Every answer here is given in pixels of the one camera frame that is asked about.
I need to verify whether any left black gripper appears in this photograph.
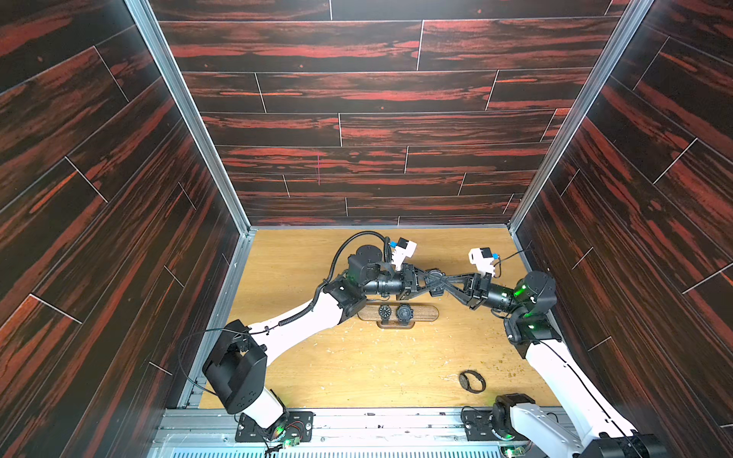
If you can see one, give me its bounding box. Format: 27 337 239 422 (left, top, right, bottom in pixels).
357 267 439 303

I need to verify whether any black watch with strap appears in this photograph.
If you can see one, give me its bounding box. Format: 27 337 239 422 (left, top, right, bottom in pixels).
425 269 446 298

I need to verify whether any chunky black watch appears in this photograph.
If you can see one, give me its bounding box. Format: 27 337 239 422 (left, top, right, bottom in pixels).
395 303 414 327

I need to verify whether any slim black watch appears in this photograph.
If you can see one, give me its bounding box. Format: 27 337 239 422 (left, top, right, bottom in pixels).
378 305 392 326

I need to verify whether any wooden watch stand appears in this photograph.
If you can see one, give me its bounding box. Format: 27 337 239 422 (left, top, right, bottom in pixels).
357 303 439 330

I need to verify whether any thin black band watch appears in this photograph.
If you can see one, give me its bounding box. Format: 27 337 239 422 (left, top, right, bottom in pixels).
458 369 487 394

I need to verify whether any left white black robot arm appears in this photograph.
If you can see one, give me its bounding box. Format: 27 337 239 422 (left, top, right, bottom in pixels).
202 239 485 437

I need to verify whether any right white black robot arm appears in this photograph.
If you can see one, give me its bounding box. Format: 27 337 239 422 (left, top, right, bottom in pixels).
426 271 668 457

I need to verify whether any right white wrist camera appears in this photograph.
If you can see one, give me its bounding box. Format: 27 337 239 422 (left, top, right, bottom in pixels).
469 247 499 277

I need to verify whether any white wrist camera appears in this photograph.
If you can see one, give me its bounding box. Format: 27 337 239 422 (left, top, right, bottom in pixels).
389 238 417 271
469 247 499 277

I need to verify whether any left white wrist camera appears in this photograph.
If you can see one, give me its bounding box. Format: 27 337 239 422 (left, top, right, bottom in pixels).
389 238 417 271

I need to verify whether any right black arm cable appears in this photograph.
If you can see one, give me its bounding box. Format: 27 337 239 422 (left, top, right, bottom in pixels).
491 245 531 270

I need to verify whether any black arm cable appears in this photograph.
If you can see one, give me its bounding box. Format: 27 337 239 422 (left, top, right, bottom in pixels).
491 245 531 270
176 230 391 396

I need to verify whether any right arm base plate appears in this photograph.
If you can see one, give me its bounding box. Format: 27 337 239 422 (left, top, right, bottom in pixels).
460 406 529 443

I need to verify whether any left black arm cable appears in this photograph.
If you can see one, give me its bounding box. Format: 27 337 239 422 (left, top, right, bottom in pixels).
176 230 391 396

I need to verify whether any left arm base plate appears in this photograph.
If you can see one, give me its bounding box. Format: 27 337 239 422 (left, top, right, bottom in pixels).
235 410 315 447

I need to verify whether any aluminium front rail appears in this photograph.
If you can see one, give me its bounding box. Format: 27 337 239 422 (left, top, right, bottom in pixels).
148 407 637 458

